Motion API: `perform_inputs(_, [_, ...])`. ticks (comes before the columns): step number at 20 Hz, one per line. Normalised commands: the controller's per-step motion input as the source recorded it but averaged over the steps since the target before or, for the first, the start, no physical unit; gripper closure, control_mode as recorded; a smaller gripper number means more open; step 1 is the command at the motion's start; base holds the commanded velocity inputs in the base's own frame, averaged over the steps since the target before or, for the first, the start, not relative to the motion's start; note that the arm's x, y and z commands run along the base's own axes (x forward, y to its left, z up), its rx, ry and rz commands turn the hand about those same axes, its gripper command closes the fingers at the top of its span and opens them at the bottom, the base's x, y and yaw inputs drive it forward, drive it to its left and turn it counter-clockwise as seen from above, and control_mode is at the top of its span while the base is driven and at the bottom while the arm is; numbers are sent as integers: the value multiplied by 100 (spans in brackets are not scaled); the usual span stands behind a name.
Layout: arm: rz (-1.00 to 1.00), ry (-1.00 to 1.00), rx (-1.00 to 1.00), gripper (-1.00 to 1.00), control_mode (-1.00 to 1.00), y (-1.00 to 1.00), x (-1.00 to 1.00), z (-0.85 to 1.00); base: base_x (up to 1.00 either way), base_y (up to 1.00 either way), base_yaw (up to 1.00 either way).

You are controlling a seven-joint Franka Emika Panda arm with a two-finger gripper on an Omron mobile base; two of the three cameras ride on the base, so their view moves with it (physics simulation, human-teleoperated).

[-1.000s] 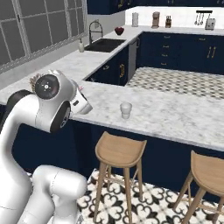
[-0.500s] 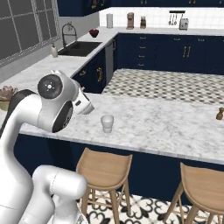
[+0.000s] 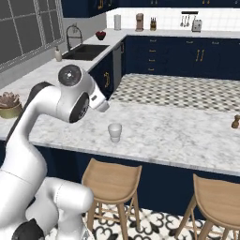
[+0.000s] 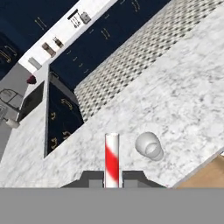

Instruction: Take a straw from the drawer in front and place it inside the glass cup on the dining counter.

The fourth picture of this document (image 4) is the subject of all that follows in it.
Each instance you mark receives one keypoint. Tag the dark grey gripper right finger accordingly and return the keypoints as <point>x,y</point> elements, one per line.
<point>133,176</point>

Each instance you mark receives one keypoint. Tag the black rail with hanging tools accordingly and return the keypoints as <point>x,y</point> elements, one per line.
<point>74,18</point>

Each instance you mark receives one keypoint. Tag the dark knife block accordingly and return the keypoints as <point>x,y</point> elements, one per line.
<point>58,42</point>

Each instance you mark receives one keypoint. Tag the red and white striped straw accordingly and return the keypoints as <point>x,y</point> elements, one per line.
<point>112,160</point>

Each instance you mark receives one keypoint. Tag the steel sink with tap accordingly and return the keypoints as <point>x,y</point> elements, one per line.
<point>9,98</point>

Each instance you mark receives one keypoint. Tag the silver toaster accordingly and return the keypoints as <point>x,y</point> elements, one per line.
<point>85,18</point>

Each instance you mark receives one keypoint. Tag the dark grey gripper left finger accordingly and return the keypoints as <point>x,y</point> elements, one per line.
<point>92,176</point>

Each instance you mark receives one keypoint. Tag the navy corner cupboard run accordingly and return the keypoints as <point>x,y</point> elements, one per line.
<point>61,116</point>

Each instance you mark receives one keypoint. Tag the dark red round object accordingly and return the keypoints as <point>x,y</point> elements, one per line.
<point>31,79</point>

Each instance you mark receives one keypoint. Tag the navy wall cupboard run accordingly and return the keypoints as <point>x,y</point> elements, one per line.
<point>27,22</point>

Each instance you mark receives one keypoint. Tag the navy base cupboard run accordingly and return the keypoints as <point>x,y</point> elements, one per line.
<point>108,38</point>

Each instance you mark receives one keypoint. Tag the white paper towel roll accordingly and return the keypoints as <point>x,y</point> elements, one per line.
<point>12,123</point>

